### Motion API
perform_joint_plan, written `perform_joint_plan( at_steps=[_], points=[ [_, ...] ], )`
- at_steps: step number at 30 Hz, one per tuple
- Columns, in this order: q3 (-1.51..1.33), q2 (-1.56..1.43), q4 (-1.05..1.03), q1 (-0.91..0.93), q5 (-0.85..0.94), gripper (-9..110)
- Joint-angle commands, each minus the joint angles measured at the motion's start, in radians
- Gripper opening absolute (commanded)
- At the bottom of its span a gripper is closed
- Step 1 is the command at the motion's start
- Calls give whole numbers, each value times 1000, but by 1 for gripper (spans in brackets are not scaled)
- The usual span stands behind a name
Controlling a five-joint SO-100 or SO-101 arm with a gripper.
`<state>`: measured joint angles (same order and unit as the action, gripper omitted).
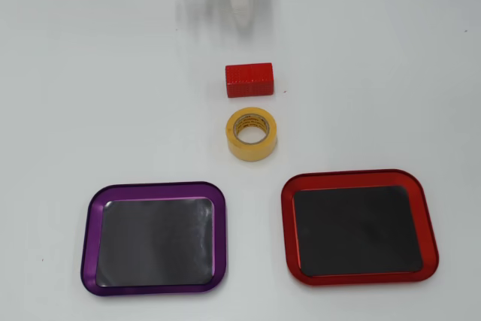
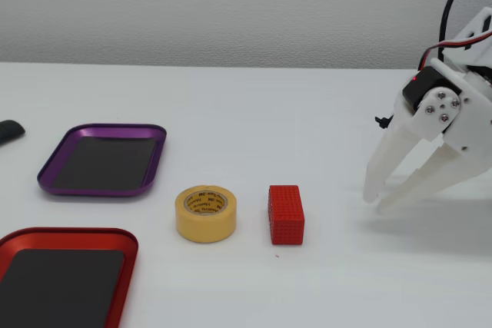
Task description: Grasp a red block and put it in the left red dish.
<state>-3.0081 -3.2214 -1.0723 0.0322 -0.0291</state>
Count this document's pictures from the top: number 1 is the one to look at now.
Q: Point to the red textured block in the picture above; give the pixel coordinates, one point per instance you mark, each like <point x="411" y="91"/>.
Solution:
<point x="250" y="80"/>

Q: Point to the red metal tray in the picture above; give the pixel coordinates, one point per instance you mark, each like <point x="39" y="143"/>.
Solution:
<point x="357" y="231"/>

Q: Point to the purple metal tray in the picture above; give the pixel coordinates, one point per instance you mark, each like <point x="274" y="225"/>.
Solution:
<point x="154" y="238"/>

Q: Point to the yellow masking tape roll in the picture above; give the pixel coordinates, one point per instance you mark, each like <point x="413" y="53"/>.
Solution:
<point x="251" y="152"/>

